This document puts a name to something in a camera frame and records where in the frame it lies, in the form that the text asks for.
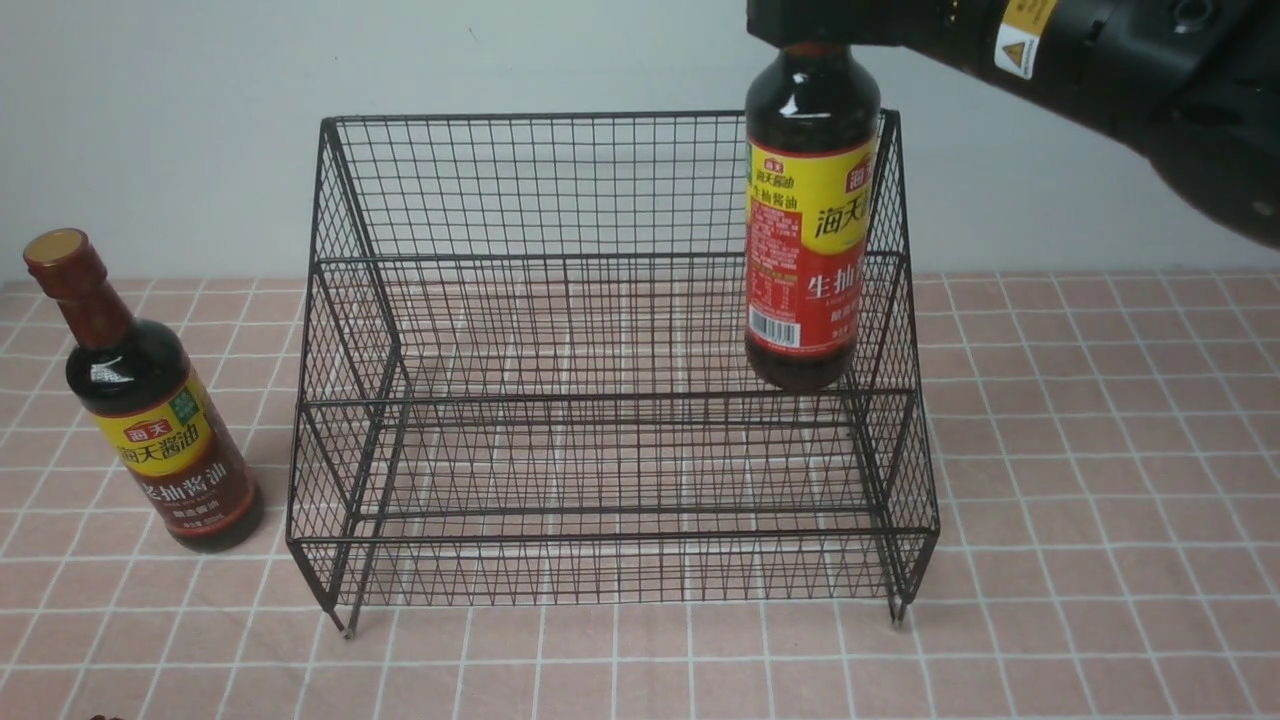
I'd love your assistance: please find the dark soy sauce bottle left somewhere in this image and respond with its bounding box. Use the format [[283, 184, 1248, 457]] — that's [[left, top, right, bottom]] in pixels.
[[23, 228, 265, 553]]

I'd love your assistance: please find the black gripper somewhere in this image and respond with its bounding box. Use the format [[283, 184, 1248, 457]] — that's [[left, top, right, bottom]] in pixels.
[[746, 1, 1001, 63]]

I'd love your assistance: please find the black wire mesh shelf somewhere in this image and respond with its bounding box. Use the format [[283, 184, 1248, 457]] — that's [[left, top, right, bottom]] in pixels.
[[285, 110, 940, 637]]

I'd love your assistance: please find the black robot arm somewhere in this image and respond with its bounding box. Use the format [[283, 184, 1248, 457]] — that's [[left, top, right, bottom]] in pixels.
[[746, 1, 1279, 249]]

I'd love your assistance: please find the light soy sauce bottle red label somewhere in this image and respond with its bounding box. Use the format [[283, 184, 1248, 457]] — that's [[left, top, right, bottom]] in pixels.
[[745, 42, 881, 392]]

